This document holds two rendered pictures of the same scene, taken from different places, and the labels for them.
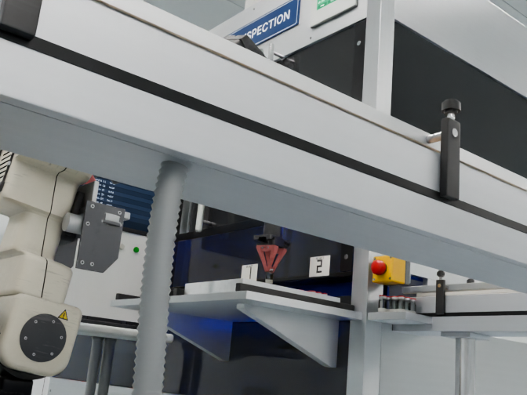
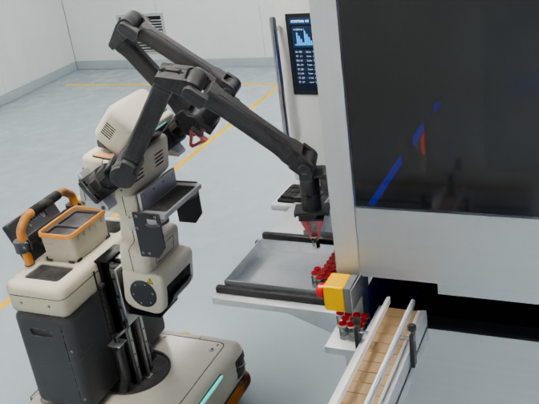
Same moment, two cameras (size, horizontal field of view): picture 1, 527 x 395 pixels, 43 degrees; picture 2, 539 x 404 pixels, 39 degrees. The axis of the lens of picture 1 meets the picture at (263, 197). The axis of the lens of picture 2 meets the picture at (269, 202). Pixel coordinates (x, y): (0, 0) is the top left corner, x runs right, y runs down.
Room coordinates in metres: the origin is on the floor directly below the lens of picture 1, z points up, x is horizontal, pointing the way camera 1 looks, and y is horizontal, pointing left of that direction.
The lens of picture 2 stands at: (0.95, -1.81, 2.03)
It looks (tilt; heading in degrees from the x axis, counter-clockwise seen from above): 24 degrees down; 64
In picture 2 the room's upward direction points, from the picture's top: 8 degrees counter-clockwise
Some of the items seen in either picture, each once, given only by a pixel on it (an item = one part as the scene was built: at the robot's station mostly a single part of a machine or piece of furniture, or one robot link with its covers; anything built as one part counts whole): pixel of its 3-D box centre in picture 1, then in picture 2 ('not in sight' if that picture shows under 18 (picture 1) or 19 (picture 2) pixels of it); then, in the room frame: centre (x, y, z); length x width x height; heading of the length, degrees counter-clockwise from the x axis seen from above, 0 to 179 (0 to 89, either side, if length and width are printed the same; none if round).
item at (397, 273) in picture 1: (390, 270); (340, 292); (1.81, -0.36, 0.99); 0.08 x 0.07 x 0.07; 128
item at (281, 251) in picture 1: (270, 256); (312, 224); (1.93, -0.03, 1.03); 0.07 x 0.07 x 0.09; 53
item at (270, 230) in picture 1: (273, 232); (311, 202); (1.93, -0.04, 1.10); 0.10 x 0.07 x 0.07; 143
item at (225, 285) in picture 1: (262, 297); (294, 268); (1.86, -0.02, 0.90); 0.34 x 0.26 x 0.04; 128
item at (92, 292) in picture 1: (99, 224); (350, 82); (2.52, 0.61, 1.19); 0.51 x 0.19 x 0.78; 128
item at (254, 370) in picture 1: (159, 356); not in sight; (2.66, 0.34, 0.73); 1.98 x 0.01 x 0.25; 38
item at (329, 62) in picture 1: (314, 122); not in sight; (2.06, -0.14, 1.50); 0.43 x 0.01 x 0.59; 38
